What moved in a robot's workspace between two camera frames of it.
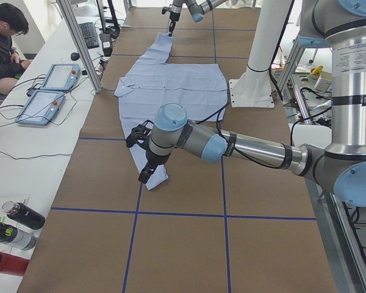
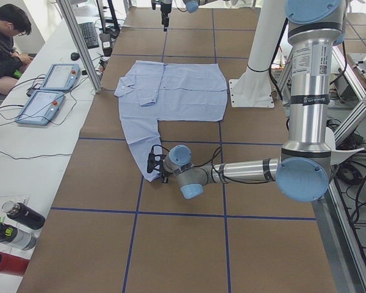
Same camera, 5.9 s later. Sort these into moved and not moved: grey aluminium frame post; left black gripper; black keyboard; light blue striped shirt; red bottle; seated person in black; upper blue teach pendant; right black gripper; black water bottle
Moved: left black gripper; right black gripper; light blue striped shirt
Not moved: red bottle; upper blue teach pendant; black keyboard; black water bottle; grey aluminium frame post; seated person in black
